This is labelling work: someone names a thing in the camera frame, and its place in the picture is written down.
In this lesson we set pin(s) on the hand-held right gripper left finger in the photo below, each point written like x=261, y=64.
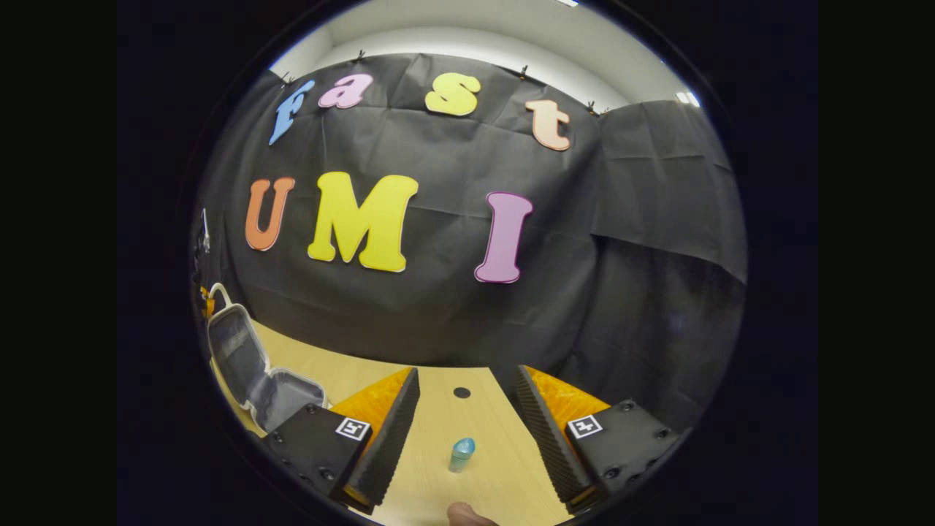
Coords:
x=387, y=446

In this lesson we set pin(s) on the ceiling light panel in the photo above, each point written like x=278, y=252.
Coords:
x=687, y=98

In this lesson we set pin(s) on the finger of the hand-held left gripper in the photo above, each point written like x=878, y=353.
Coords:
x=208, y=303

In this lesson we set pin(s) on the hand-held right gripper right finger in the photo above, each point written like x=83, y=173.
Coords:
x=551, y=438

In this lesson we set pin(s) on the white suitcase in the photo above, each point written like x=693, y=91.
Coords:
x=237, y=351

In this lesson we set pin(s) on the blue cap bottle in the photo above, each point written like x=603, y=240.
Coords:
x=462, y=454

